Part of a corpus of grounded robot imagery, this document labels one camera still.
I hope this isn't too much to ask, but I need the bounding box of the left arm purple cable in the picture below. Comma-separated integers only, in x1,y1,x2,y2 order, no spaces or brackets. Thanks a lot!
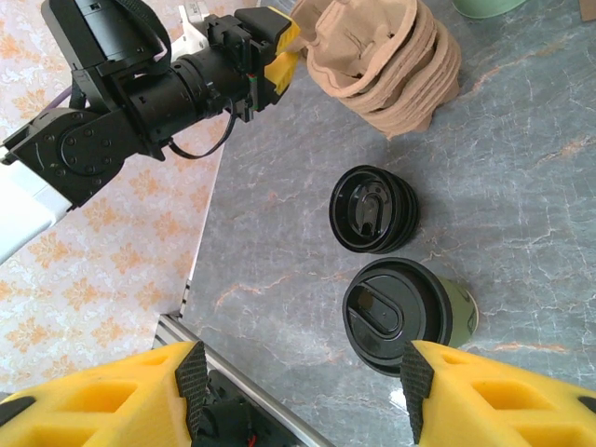
68,32,172,102

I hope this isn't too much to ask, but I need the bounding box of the stack of black lids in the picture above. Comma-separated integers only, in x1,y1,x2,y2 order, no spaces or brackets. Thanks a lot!
328,165,419,255

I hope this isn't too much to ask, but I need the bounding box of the stack of pulp cup carriers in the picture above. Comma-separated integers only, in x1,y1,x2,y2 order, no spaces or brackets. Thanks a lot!
306,8,462,141

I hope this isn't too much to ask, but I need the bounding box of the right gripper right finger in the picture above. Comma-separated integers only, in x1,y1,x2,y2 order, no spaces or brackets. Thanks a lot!
400,339,596,447

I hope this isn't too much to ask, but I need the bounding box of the black plastic cup lid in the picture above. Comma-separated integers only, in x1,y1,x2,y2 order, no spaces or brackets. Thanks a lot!
342,258,454,376

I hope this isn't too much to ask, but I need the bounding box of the long aluminium base rail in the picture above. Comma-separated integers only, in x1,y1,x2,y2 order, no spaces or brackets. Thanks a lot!
153,311,336,447

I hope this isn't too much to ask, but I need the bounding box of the dark paper coffee cup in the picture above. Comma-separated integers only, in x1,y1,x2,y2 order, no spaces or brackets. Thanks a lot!
437,275,480,350

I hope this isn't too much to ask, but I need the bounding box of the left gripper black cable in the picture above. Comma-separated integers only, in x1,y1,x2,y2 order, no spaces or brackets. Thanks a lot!
168,109,237,159

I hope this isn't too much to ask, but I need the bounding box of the green straw holder cup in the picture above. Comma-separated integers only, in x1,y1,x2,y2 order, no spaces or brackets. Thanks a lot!
454,0,530,20

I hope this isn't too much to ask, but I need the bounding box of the aluminium side rail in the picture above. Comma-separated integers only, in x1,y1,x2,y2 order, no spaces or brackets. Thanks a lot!
179,148,227,322

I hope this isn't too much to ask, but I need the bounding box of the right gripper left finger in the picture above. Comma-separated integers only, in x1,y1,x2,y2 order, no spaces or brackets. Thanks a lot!
0,341,209,447

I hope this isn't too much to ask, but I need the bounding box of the brown pulp cup carrier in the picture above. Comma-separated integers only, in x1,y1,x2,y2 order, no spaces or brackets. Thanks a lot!
291,0,420,99

